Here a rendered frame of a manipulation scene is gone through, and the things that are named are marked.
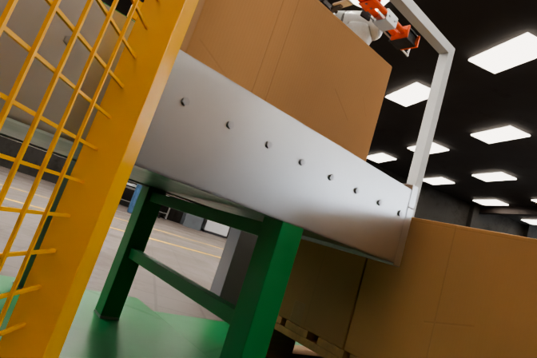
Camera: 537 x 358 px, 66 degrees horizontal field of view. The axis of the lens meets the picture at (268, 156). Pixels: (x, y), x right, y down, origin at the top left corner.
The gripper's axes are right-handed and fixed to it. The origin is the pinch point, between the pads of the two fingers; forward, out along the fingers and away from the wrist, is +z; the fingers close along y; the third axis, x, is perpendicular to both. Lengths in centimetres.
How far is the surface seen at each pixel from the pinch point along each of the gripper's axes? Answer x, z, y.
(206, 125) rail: 53, 35, 76
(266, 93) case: 35, 21, 60
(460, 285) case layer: -17, 48, 87
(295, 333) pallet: -18, 3, 115
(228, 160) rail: 47, 35, 80
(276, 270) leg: 29, 35, 95
